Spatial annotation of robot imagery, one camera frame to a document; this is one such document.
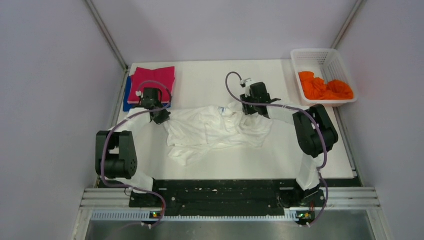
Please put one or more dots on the white plastic basket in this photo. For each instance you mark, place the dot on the white plastic basket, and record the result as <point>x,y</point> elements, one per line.
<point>326,64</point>

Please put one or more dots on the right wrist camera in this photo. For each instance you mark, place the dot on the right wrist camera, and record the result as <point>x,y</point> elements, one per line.
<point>246,82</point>

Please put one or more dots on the white printed t-shirt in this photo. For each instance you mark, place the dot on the white printed t-shirt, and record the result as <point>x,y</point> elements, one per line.
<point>192,133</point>

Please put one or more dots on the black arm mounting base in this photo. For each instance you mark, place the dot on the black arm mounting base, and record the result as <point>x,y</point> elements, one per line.
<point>225,198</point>

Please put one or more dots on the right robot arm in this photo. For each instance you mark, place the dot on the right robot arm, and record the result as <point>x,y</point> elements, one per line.
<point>315,132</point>

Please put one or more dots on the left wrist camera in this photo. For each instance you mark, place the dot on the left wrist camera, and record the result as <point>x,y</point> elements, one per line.
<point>139,94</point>

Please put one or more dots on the folded blue t-shirt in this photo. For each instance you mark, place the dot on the folded blue t-shirt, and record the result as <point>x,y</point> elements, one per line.
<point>126,99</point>

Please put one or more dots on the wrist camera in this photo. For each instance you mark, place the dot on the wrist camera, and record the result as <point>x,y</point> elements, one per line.
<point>246,82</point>
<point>139,94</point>

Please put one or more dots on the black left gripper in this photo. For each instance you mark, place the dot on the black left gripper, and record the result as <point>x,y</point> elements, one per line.
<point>164,117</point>

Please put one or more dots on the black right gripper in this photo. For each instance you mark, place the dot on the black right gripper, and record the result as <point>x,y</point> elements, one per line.
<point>247,110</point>

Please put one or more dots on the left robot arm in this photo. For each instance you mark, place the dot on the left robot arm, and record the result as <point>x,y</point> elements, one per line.
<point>116,156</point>

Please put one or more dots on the orange crumpled t-shirt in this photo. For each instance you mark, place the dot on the orange crumpled t-shirt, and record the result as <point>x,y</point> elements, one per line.
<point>315,88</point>

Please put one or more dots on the folded magenta t-shirt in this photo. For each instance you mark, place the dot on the folded magenta t-shirt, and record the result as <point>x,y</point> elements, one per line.
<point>165,76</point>

